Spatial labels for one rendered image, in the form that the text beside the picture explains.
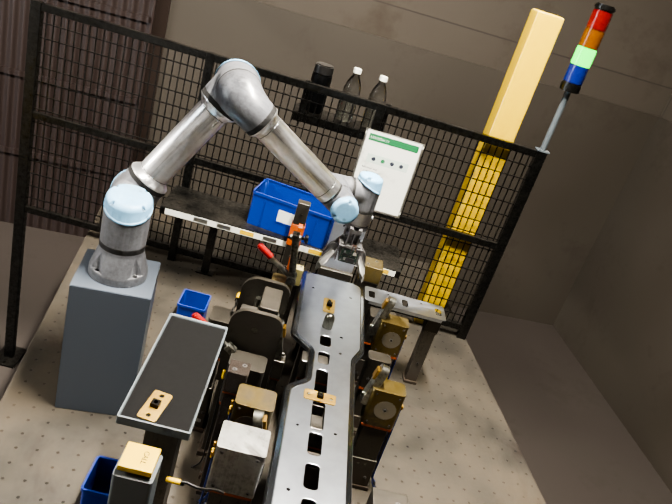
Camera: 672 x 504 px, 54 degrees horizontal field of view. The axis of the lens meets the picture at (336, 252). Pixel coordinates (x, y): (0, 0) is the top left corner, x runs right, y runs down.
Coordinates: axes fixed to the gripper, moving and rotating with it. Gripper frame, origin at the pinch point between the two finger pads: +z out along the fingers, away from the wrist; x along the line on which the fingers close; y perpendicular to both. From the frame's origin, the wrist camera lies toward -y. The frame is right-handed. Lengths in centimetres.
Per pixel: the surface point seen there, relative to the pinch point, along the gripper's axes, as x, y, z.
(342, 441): 6, 61, 11
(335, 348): 3.2, 23.1, 11.0
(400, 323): 22.3, 7.3, 6.5
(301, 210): -16.0, -28.7, -5.9
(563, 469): 149, -73, 111
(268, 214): -26.8, -36.9, 2.6
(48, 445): -64, 54, 41
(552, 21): 49, -58, -87
